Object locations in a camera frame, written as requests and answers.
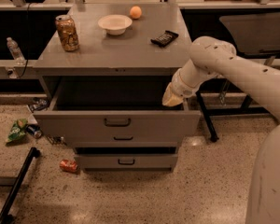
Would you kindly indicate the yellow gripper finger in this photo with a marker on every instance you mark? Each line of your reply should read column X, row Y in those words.
column 171, row 97

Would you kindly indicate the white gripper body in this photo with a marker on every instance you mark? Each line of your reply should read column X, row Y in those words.
column 181, row 87

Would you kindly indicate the grey top drawer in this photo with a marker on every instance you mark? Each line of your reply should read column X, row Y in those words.
column 116, row 106

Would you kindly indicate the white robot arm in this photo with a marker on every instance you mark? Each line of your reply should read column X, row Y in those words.
column 210, row 57

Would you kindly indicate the grey metal drawer cabinet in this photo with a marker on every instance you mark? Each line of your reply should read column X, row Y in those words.
column 128, row 55

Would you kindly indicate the grey bottom drawer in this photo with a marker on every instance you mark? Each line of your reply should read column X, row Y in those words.
column 130, row 161

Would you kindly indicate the black snack bar wrapper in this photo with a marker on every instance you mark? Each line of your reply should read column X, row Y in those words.
column 165, row 39

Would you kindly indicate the orange fruit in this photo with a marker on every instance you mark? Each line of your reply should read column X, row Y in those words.
column 136, row 12

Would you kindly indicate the white bowl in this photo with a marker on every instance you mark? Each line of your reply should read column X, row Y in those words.
column 115, row 24

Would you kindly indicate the dark chair seat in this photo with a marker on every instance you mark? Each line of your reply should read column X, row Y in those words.
column 255, row 34

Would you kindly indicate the gold drink can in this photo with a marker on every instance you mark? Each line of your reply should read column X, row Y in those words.
column 67, row 32

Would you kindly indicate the crushed orange can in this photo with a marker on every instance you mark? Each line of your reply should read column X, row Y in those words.
column 68, row 166

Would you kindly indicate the pile of floor litter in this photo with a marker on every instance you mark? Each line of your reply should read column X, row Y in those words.
column 42, row 104

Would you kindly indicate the green chip bag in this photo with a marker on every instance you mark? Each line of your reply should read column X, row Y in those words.
column 17, row 130

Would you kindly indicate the clear plastic water bottle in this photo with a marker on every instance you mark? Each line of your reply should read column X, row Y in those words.
column 15, row 51

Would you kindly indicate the black stand leg left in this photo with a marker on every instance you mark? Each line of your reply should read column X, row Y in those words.
column 15, row 183

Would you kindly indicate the black table leg frame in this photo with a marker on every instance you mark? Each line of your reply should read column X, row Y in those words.
column 219, row 97

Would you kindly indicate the white wall socket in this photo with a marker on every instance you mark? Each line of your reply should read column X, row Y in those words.
column 12, row 73

